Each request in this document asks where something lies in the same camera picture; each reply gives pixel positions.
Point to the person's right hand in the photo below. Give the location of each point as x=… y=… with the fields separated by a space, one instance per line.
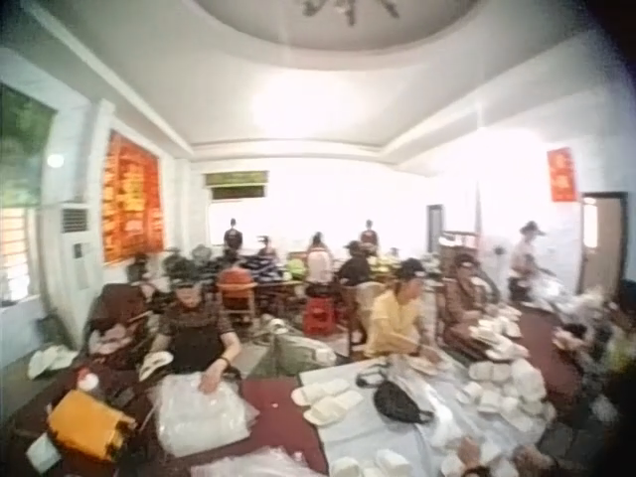
x=530 y=459

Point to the person's left hand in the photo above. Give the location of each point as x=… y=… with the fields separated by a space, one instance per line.
x=476 y=449

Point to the black wrist band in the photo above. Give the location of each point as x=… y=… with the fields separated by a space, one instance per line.
x=478 y=469

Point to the heap of white slippers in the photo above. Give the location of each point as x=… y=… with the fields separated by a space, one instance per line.
x=512 y=397

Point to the black waist bag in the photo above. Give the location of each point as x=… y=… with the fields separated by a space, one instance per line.
x=397 y=402

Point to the heap of slippers on table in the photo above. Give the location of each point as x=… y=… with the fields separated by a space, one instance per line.
x=497 y=330

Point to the heap of goods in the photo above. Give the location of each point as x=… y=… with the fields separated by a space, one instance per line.
x=596 y=333

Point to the grey green cloth bag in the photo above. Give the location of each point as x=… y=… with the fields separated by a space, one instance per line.
x=298 y=355

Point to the red plastic stool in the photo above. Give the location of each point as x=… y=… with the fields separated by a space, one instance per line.
x=319 y=315

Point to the clear plastic bags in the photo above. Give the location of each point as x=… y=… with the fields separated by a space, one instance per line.
x=258 y=464

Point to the dark doorway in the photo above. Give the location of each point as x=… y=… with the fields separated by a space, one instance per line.
x=435 y=228

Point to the brown door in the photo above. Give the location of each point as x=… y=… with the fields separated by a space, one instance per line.
x=603 y=243

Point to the black mannequin torso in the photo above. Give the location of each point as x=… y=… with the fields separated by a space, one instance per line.
x=369 y=236
x=232 y=236

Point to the work table with goods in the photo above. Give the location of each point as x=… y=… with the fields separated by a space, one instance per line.
x=278 y=275

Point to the stack of clear plastic packets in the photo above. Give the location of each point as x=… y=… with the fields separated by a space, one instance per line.
x=204 y=415

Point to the orange chair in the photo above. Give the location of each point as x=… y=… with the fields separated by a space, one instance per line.
x=236 y=290

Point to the yellow bag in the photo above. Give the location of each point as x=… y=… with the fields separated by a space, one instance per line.
x=89 y=425

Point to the red white cup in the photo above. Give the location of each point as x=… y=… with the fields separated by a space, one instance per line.
x=88 y=380

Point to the white paper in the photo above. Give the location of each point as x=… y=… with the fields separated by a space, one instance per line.
x=41 y=449

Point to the pile of white slippers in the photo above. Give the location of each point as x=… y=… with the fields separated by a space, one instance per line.
x=49 y=362

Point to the white standing air conditioner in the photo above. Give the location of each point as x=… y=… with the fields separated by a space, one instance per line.
x=77 y=258

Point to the ceiling chandelier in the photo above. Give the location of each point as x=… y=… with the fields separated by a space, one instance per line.
x=348 y=9

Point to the window with blind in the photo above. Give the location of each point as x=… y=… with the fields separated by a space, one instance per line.
x=22 y=199

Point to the small red wall banner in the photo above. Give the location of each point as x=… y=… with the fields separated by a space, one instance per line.
x=563 y=174

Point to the green wall sign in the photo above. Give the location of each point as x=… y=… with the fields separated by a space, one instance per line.
x=236 y=178

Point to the large red wall banner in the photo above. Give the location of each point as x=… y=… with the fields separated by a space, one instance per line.
x=131 y=199

